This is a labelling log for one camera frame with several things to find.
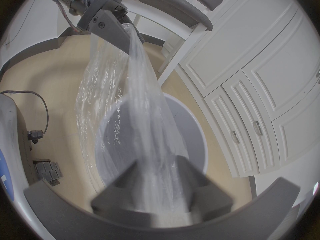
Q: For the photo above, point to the white wardrobe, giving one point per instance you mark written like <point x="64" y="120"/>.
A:
<point x="250" y="59"/>

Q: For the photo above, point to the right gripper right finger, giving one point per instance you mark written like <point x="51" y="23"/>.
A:
<point x="207" y="196"/>

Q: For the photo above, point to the clear plastic bag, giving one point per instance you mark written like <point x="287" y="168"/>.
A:
<point x="140" y="96"/>

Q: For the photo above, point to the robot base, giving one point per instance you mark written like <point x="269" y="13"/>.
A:
<point x="10" y="134"/>

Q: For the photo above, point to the white chair grey cushions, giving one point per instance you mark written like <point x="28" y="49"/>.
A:
<point x="175" y="6"/>

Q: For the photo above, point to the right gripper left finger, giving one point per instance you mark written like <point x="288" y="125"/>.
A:
<point x="115" y="194"/>

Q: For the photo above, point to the white trash bin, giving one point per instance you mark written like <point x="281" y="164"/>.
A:
<point x="195" y="139"/>

